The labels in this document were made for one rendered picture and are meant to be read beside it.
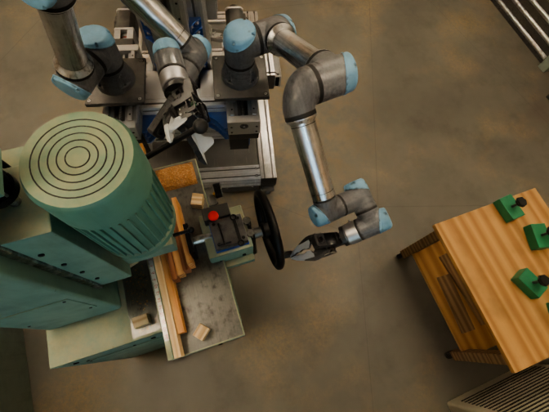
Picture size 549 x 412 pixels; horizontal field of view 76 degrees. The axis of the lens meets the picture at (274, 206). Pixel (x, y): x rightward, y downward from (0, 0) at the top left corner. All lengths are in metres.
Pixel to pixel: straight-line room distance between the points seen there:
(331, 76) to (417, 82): 1.87
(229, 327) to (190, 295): 0.15
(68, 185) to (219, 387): 1.56
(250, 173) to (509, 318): 1.37
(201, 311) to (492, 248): 1.30
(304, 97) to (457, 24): 2.55
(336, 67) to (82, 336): 1.10
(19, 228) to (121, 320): 0.62
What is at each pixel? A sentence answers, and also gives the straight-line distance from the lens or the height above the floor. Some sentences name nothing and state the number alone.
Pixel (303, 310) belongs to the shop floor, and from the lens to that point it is 2.01.
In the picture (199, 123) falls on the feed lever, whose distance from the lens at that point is 0.81.
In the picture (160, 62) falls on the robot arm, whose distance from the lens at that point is 1.03.
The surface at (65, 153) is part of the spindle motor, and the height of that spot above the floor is 1.50.
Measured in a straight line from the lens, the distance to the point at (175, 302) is 1.07.
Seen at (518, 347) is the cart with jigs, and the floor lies 0.53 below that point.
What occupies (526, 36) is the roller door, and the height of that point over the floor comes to 0.05.
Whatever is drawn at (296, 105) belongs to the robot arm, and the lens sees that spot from 1.03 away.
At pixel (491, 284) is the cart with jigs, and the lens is 1.79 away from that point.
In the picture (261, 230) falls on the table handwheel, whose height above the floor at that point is 0.83.
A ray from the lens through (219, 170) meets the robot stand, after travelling 1.98.
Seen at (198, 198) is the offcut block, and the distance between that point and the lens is 1.14.
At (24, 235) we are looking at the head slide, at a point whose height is 1.41.
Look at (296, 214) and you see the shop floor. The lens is 2.12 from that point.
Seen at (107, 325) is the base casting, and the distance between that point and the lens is 1.26.
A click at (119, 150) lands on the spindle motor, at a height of 1.50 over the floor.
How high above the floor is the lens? 1.98
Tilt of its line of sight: 69 degrees down
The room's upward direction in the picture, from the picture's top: 11 degrees clockwise
